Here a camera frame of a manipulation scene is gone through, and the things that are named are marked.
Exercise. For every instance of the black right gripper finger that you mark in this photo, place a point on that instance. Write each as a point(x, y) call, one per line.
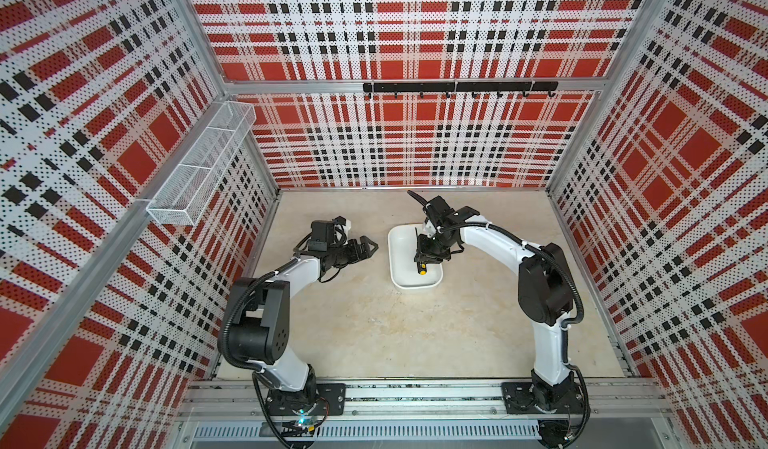
point(421, 254)
point(439, 256)

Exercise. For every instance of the white plastic bin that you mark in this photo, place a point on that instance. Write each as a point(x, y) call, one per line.
point(404, 271)

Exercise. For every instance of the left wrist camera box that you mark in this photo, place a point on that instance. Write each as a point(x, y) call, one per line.
point(327, 235)

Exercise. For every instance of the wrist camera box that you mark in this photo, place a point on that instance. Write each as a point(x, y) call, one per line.
point(327, 235)
point(441, 215)

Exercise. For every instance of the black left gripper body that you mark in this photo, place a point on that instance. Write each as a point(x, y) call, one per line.
point(347, 251)

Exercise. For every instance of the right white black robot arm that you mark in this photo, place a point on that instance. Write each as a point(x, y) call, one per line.
point(546, 294)

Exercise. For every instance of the black wall hook rail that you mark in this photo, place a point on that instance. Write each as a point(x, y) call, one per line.
point(522, 87)

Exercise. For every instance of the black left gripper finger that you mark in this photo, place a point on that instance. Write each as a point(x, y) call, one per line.
point(364, 245)
point(351, 257)

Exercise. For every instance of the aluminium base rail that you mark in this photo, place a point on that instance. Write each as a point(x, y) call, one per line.
point(434, 413)

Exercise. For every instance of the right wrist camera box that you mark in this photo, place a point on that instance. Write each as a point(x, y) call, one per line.
point(441, 215)

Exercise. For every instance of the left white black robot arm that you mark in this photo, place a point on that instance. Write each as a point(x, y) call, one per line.
point(255, 328)

